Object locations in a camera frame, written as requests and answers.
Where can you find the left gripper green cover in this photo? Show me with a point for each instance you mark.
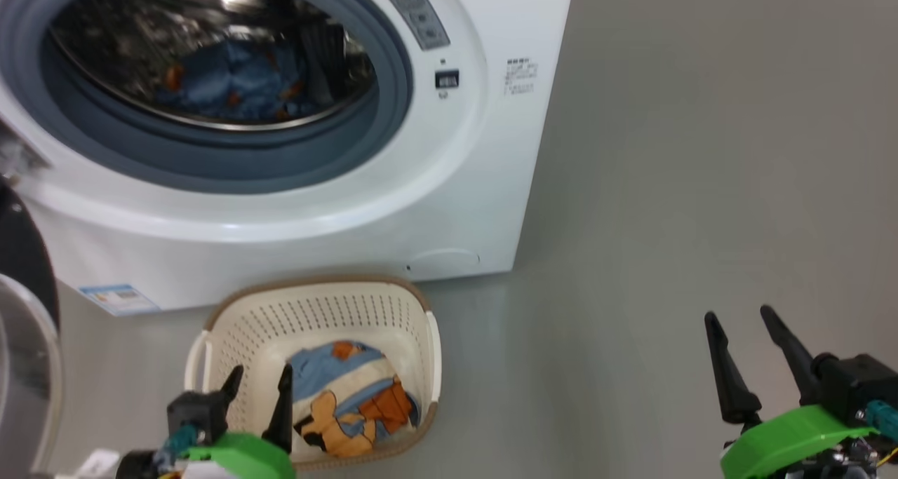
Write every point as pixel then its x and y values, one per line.
pixel 245 458

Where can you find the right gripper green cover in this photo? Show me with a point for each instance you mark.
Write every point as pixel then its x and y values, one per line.
pixel 786 444

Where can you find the blue white orange cartoon garment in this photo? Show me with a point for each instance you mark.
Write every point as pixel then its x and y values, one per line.
pixel 351 402

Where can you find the black glass washing machine door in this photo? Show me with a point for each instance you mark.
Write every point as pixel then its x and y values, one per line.
pixel 24 268

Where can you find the blue garment with orange specks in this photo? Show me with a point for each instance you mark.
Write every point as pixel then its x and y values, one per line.
pixel 231 79

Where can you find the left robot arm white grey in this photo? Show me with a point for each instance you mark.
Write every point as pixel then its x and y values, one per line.
pixel 203 473

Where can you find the cream perforated laundry basket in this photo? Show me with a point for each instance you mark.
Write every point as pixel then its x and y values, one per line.
pixel 330 318

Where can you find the white front-load washing machine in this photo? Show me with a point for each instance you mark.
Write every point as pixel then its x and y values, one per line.
pixel 351 205

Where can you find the blue energy label sticker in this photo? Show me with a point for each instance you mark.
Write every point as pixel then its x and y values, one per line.
pixel 119 300

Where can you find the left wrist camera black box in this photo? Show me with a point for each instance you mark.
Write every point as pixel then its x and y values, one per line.
pixel 196 410

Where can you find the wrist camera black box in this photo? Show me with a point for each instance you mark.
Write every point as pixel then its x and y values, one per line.
pixel 196 410
pixel 856 384

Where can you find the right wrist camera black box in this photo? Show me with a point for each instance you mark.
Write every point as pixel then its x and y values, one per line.
pixel 856 384

